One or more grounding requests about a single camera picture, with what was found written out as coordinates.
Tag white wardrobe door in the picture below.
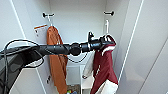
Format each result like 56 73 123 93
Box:
0 0 54 94
114 0 168 94

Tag white wardrobe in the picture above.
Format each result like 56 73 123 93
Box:
9 0 143 94

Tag black wardrobe hook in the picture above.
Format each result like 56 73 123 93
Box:
41 12 55 18
103 10 115 17

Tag dark door hinge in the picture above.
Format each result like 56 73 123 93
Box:
46 75 53 84

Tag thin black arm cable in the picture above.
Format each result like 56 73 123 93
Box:
66 52 90 64

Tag red white varsity jacket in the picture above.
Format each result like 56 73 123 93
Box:
82 33 120 94

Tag white clothes hanger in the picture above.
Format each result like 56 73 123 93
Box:
33 15 54 38
99 19 116 44

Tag small colourful object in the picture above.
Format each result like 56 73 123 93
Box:
65 87 81 94

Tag orange hooded garment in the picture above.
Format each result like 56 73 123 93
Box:
45 25 69 94

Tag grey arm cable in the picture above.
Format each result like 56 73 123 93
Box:
0 38 46 94

